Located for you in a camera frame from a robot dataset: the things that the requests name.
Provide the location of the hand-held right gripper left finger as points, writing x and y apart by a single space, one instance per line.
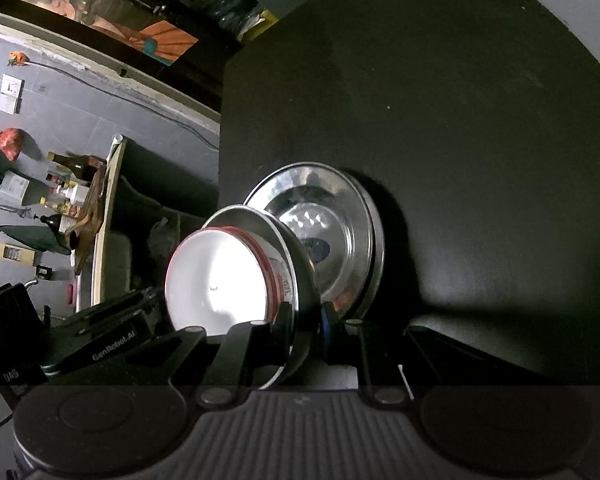
260 342

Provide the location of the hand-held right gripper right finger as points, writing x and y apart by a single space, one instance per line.
326 327

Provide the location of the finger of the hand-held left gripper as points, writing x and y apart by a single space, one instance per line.
152 302

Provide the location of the steel bowl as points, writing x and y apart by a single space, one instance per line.
305 280

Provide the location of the small white bowl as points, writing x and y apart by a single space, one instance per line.
215 285

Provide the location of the steel plate with blue label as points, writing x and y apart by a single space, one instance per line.
330 210

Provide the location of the wooden board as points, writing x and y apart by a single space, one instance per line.
107 200

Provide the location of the black round bottle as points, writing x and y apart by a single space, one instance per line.
55 222

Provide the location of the dark green cloth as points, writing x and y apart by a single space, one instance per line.
35 237

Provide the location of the clear bottle yellow cap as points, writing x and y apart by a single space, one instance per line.
60 205

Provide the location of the dark brown bottle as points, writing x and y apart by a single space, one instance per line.
72 162

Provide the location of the white paper box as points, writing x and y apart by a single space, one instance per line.
12 187

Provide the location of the red plastic bag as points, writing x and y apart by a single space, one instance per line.
7 141

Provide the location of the black plastic bag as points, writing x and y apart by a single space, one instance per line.
230 2

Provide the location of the white door frame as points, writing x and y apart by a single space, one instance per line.
105 80

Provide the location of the white wall switch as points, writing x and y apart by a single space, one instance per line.
11 94

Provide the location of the orange wall hook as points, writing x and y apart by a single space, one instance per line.
18 59

